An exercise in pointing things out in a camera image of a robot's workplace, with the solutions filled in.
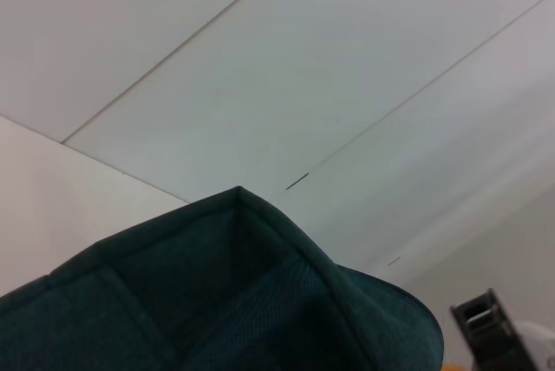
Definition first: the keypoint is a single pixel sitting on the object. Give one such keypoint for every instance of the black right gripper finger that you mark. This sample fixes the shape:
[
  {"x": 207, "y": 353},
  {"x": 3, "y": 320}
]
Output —
[{"x": 498, "y": 345}]

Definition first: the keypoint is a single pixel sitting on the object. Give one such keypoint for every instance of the teal insulated lunch bag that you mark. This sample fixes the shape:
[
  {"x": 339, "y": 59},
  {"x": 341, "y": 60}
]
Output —
[{"x": 195, "y": 301}]

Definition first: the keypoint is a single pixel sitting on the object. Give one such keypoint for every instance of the orange pear fruit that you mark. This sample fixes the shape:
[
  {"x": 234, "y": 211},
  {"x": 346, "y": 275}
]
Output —
[{"x": 453, "y": 368}]

